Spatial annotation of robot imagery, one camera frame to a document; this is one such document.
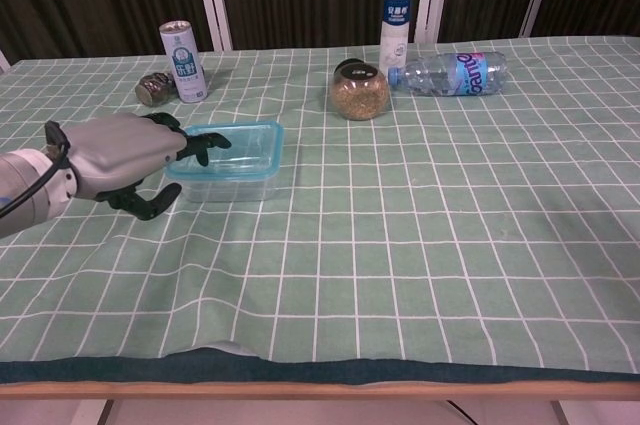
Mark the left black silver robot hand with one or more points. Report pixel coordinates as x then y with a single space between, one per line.
115 155

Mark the blue translucent square lid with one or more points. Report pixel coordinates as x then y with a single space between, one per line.
250 155

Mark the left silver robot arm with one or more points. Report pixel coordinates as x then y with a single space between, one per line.
25 195

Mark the clear square container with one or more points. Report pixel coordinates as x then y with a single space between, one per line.
225 192

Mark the white drink can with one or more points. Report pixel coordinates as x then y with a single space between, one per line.
182 65

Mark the round glass jar of grains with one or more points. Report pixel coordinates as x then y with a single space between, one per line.
359 95

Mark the green white checked tablecloth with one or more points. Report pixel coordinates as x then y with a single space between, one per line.
400 220

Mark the dark blue under cloth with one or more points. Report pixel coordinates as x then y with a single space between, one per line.
320 372

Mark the white spray bottle blue cap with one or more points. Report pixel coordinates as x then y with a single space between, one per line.
395 40

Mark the clear plastic water bottle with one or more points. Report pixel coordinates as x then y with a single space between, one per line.
440 75

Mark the wooden table frame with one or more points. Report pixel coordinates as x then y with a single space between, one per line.
320 391

